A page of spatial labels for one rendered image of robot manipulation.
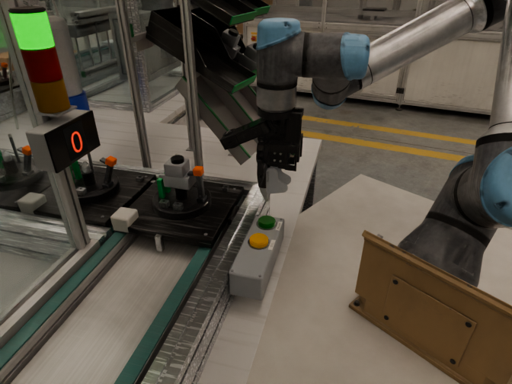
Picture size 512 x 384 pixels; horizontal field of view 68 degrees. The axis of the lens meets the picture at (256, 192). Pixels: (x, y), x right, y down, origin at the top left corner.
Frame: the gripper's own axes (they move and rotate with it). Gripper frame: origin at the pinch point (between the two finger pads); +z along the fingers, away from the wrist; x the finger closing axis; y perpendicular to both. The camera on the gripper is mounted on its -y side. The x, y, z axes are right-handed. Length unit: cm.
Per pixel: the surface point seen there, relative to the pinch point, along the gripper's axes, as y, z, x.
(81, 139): -30.0, -16.6, -16.2
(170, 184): -22.3, 0.1, -0.7
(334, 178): 8, 104, 204
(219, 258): -5.7, 7.7, -14.1
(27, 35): -32, -34, -20
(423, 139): 85, 104, 308
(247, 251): -1.0, 7.7, -10.6
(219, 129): -18.5, -4.8, 22.8
